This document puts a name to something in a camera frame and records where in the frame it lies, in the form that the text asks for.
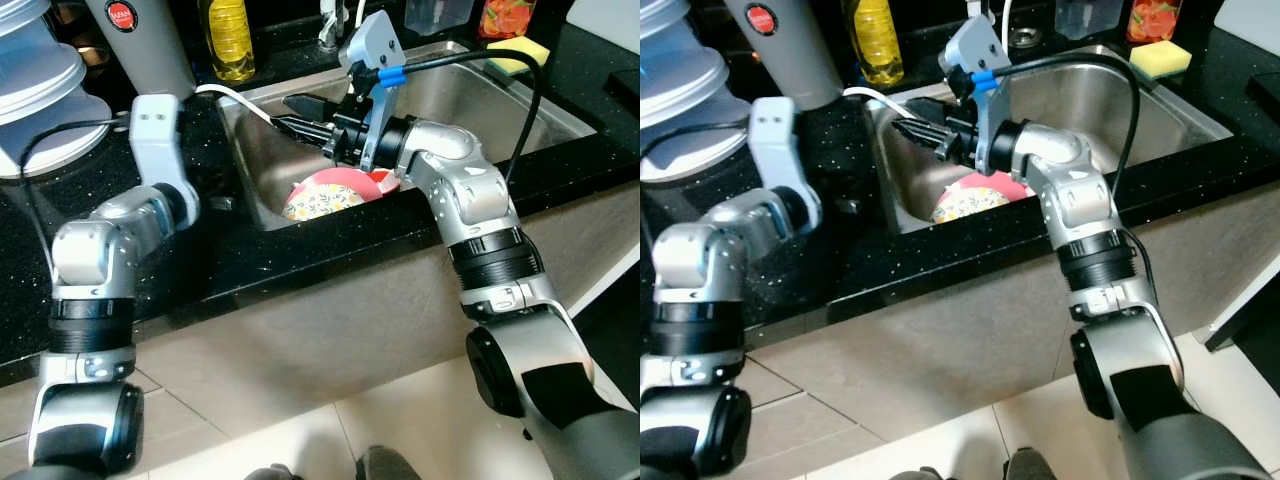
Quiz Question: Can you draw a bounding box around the floral plate with pink rim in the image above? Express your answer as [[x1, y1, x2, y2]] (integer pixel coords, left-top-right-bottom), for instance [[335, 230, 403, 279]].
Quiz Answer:
[[283, 168, 393, 223], [932, 172, 1033, 227]]

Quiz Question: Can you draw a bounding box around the yellow sponge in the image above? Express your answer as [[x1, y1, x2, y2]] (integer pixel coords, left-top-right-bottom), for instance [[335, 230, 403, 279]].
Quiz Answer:
[[487, 38, 552, 77], [1130, 40, 1194, 82]]

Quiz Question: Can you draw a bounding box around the robot's dark right foot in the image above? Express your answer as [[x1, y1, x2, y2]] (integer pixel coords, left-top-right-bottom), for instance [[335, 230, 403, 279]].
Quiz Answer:
[[357, 446, 424, 480], [1004, 447, 1062, 480]]

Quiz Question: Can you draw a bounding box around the stainless steel sink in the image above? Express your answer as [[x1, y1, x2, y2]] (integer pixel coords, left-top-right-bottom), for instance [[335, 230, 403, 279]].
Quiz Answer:
[[865, 45, 1234, 237], [215, 40, 599, 234]]

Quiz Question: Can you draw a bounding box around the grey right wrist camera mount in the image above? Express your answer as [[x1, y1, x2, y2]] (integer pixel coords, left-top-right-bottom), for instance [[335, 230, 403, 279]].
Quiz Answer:
[[340, 12, 406, 173], [940, 15, 1011, 177]]

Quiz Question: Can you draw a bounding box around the yellow cooking oil bottle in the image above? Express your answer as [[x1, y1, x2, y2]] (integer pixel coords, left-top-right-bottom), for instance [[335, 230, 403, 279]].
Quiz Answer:
[[200, 0, 257, 84], [845, 0, 907, 89]]

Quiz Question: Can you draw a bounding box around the white flat board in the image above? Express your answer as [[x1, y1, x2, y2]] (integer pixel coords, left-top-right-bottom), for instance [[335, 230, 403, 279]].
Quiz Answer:
[[565, 0, 641, 57], [1210, 0, 1280, 63]]

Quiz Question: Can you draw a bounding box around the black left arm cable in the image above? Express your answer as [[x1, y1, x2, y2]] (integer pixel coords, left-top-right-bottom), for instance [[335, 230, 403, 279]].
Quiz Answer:
[[18, 116, 137, 286], [640, 119, 759, 163]]

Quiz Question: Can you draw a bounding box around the red printed packet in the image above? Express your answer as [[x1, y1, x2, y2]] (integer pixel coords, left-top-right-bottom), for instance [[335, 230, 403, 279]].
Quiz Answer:
[[1127, 0, 1184, 44], [478, 0, 537, 41]]

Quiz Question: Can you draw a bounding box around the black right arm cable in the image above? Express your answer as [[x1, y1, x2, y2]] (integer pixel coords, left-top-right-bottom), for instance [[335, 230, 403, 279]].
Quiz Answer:
[[985, 52, 1163, 313], [385, 48, 547, 188]]

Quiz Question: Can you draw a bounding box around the grey thermos flask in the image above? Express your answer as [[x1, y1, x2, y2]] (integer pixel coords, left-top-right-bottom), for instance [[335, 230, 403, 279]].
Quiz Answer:
[[85, 0, 197, 101], [722, 0, 847, 111]]

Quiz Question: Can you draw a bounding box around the clear plastic container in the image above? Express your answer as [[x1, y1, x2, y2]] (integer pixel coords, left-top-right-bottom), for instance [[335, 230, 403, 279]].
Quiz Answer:
[[405, 0, 474, 37], [1055, 0, 1122, 40]]

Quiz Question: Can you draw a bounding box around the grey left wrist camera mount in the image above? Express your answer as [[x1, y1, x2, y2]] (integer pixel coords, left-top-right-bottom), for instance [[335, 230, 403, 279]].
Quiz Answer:
[[130, 95, 191, 206], [750, 97, 811, 206]]

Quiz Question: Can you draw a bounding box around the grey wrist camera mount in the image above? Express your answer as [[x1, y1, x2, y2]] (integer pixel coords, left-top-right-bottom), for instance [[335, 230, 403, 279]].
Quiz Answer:
[[940, 15, 1011, 177], [130, 95, 191, 206], [750, 97, 811, 206], [340, 12, 406, 173]]

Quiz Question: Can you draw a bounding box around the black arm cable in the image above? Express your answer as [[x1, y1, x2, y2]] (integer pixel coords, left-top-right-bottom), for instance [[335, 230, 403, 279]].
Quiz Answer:
[[18, 116, 137, 286], [385, 48, 547, 188], [985, 52, 1163, 313], [640, 119, 759, 163]]

